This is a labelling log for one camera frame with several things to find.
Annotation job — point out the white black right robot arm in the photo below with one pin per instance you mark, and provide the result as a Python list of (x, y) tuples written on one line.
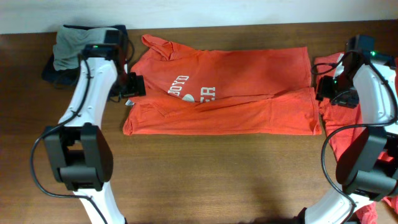
[(366, 172)]

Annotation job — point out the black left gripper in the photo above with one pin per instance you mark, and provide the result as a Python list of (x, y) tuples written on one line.
[(137, 86)]

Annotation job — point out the plain orange t-shirt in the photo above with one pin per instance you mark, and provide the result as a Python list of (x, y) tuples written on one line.
[(334, 117)]

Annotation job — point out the orange McKinney soccer t-shirt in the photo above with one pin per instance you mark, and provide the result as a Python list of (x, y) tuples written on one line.
[(215, 92)]

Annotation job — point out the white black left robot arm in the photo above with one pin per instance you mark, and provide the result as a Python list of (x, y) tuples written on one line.
[(78, 153)]

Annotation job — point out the light grey folded garment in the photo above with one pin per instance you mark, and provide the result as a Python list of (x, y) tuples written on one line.
[(71, 41)]

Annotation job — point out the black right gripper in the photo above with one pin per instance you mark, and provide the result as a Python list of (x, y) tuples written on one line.
[(323, 91)]

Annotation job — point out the dark navy folded garment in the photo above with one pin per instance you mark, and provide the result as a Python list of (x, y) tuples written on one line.
[(62, 79)]

